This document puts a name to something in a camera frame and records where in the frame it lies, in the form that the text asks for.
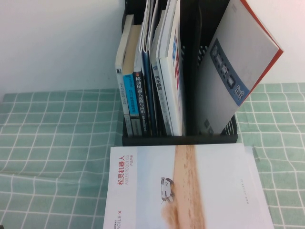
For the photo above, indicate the white AgileX robotics brochure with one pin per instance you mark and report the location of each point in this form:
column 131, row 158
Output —
column 226, row 71
column 143, row 190

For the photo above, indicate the black spine robotics book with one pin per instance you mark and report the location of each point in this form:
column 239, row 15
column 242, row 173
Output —
column 140, row 100

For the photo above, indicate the cyan spine book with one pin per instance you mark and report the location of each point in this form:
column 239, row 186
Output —
column 129, row 95

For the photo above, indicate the grey spine automotive book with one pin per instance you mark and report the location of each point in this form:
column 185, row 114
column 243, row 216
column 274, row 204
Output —
column 158, row 83

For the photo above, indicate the white spine paperback book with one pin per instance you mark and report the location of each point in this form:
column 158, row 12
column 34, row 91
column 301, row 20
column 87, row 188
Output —
column 120, row 90

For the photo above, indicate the black plastic book holder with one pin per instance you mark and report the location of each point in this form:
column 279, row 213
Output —
column 190, row 71

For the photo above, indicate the white book blue red print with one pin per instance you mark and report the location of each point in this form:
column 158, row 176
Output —
column 171, row 47

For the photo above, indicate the thin white booklet bundle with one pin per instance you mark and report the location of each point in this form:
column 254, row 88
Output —
column 145, row 28

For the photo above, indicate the green checkered tablecloth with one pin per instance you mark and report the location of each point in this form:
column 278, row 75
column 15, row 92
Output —
column 47, row 143

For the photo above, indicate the red cover brochure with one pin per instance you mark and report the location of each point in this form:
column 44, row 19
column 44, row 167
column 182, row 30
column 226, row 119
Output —
column 262, row 24

